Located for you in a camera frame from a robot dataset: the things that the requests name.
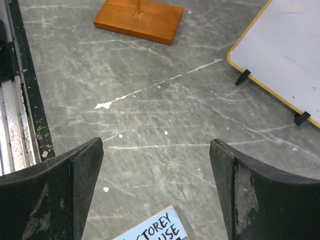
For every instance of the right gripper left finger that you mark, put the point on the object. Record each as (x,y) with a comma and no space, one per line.
(51,200)

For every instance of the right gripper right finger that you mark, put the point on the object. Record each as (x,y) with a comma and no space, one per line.
(262,202)

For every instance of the treehouse children's book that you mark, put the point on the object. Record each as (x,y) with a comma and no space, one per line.
(165,225)

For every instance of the aluminium rail frame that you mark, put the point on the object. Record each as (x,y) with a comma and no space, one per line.
(25,138)

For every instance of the small whiteboard wooden frame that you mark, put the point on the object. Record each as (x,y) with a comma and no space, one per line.
(280,51)

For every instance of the gold wire glass rack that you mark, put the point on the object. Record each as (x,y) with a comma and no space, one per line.
(145,19)

